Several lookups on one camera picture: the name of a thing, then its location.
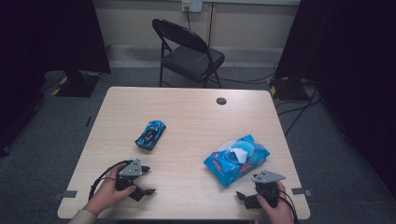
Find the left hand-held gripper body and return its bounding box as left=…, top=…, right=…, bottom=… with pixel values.
left=116, top=158, right=143, bottom=191

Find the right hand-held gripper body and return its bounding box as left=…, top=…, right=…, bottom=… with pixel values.
left=251, top=170, right=287, bottom=209

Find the blue toy car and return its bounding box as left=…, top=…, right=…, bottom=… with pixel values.
left=134, top=119, right=167, bottom=151

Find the blue wet wipes pack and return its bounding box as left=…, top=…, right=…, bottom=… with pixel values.
left=203, top=133, right=271, bottom=189

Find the person's right hand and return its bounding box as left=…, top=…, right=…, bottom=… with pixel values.
left=256, top=181, right=295, bottom=224

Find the person's left hand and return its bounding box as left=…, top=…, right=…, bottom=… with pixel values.
left=83, top=163, right=137, bottom=216

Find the grey tape strip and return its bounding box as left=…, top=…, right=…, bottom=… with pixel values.
left=52, top=189, right=78, bottom=201
left=291, top=187, right=312, bottom=197

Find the black stand base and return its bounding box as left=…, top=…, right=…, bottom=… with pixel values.
left=268, top=76, right=310, bottom=102
left=55, top=70, right=101, bottom=98

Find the black folding chair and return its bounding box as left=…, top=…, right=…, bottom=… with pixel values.
left=151, top=18, right=226, bottom=89

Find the black curtain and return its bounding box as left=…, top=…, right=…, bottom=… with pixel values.
left=0, top=0, right=112, bottom=157
left=275, top=0, right=396, bottom=200

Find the right hand-held gripper cable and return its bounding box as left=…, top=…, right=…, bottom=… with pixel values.
left=278, top=189, right=300, bottom=224

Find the hand-held gripper cable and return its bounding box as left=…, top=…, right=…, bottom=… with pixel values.
left=88, top=160, right=134, bottom=202
left=278, top=189, right=300, bottom=224

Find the left hand-held gripper cable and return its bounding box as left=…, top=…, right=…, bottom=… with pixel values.
left=88, top=160, right=134, bottom=202

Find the black floor cable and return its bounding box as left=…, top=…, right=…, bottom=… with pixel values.
left=275, top=83, right=323, bottom=137
left=218, top=62, right=278, bottom=86

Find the beige wall conduit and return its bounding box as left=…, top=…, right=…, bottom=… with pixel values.
left=207, top=2, right=217, bottom=48

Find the white wall socket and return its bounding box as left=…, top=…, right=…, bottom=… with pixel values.
left=181, top=0, right=204, bottom=13

